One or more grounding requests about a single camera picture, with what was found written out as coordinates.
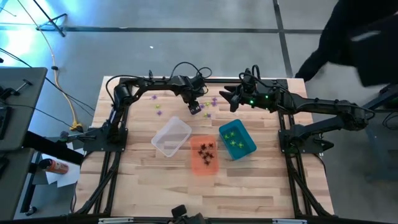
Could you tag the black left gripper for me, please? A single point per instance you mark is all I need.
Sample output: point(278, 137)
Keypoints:
point(192, 88)

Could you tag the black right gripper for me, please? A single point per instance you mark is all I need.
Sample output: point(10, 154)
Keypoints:
point(261, 98)

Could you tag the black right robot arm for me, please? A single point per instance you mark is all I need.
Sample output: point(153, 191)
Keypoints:
point(323, 104)

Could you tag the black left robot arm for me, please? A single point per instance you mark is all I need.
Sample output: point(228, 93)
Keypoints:
point(119, 93)

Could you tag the clear plastic bin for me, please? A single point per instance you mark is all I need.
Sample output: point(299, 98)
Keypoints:
point(171, 137)

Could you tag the black table clamp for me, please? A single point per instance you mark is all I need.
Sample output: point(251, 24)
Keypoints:
point(150, 74)

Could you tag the teal plastic bin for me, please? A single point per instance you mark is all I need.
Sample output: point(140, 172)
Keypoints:
point(248, 151)

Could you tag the orange plastic bin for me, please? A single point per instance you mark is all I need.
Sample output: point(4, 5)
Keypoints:
point(205, 171)

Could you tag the dark rounded object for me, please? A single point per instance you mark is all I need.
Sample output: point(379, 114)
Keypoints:
point(179, 211)

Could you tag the black bench clamp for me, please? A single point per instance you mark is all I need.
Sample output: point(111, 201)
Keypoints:
point(63, 135)

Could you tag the person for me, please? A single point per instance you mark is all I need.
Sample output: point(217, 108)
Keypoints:
point(357, 31)

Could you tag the white paper sheets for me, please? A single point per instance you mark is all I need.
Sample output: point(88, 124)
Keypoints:
point(66, 179)

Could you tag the black beam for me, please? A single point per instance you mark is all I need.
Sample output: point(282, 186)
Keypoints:
point(53, 149)

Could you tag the orange spray can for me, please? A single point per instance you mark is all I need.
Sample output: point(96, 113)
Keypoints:
point(56, 167)

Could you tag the grey desk with keyboard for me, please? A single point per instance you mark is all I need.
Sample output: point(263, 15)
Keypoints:
point(28, 118)

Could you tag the black tripod stand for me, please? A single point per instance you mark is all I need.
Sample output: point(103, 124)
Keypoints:
point(50, 21)

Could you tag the black keyboard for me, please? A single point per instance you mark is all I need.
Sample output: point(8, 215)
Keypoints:
point(4, 123)

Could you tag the black caster wheel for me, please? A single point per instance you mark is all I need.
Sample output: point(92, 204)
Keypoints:
point(31, 211)

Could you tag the grey desk with mouse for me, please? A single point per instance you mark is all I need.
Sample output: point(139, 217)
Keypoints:
point(14, 193)

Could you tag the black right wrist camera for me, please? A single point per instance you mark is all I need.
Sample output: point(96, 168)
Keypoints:
point(234, 105)

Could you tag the black metal table frame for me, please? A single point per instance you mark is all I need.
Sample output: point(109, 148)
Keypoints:
point(93, 147)

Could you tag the white bracket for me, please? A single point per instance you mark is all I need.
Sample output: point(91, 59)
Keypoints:
point(289, 221)
point(115, 220)

